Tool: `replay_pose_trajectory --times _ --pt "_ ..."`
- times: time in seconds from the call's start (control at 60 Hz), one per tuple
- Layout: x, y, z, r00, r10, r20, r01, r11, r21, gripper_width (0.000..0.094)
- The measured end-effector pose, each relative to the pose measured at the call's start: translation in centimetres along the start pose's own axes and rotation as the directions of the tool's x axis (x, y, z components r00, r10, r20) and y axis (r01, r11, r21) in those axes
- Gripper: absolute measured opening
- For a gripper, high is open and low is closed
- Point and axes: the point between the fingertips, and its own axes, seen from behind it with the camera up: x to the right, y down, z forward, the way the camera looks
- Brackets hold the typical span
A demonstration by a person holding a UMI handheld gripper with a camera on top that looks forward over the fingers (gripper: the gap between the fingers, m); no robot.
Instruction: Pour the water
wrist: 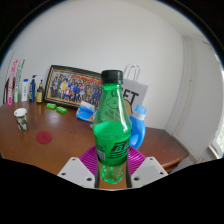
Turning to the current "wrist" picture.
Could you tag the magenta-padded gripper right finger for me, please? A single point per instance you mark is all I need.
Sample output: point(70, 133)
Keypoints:
point(148, 169)

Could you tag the framed group photo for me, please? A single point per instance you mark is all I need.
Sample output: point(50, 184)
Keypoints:
point(71, 86)

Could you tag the long white green box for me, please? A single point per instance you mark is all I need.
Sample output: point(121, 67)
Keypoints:
point(17, 83)

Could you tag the dark blue pump bottle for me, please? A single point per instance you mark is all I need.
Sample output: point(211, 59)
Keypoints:
point(32, 91)

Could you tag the long pink box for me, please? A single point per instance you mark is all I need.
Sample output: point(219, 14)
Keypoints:
point(11, 85)

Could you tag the yellow brown pump bottle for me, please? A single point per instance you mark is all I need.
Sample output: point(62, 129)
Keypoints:
point(40, 95)

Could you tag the brown wooden side cabinet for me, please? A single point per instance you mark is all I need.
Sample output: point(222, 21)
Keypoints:
point(163, 146)

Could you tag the green plastic drink bottle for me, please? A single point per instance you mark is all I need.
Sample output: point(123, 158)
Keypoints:
point(111, 133)

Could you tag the white bottle with blue cap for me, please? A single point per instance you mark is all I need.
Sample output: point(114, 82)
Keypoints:
point(25, 91)

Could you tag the white paper gift bag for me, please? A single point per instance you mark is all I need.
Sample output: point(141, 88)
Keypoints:
point(136, 93)

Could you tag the blue tissue pack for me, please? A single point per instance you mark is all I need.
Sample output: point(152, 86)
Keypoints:
point(85, 113)

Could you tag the camouflage paper cup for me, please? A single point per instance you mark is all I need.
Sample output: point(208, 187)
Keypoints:
point(21, 121)

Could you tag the flat round red coaster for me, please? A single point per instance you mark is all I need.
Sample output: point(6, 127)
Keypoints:
point(44, 137)

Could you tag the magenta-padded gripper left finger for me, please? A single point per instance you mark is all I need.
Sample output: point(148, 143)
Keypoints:
point(75, 170)

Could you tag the window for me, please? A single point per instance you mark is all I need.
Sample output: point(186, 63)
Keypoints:
point(219, 141)

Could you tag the blue detergent bottle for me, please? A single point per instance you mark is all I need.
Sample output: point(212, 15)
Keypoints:
point(138, 130)

